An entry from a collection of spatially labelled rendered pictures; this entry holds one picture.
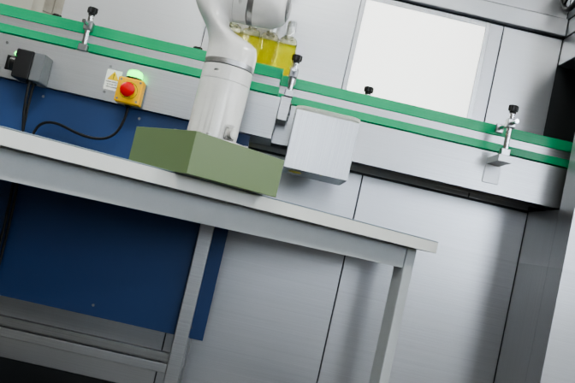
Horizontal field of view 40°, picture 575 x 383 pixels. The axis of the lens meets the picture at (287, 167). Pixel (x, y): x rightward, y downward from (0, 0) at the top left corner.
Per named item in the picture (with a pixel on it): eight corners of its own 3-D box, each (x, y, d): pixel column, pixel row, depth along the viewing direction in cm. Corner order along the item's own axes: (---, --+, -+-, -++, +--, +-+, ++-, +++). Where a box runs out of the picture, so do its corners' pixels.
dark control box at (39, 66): (46, 89, 221) (53, 60, 222) (38, 84, 213) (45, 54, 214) (18, 82, 221) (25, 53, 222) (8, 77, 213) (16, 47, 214)
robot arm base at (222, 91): (264, 157, 186) (282, 83, 187) (205, 137, 172) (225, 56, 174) (213, 150, 199) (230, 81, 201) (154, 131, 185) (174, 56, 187)
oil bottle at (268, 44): (263, 103, 242) (280, 37, 243) (264, 100, 236) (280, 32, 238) (246, 99, 242) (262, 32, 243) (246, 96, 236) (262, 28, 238)
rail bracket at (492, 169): (495, 185, 235) (510, 113, 237) (513, 181, 218) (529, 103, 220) (479, 181, 235) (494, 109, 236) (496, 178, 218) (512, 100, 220)
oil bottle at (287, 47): (282, 107, 242) (298, 41, 244) (283, 104, 236) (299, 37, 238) (264, 103, 242) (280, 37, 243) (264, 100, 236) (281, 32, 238)
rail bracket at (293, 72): (292, 103, 235) (300, 64, 236) (293, 94, 218) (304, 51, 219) (281, 102, 235) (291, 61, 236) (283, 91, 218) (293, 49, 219)
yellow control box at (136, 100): (141, 110, 222) (147, 85, 222) (137, 107, 214) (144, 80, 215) (117, 105, 221) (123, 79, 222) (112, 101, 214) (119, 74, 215)
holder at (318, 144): (337, 186, 231) (348, 135, 233) (346, 180, 204) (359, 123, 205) (281, 173, 231) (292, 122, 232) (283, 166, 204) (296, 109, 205)
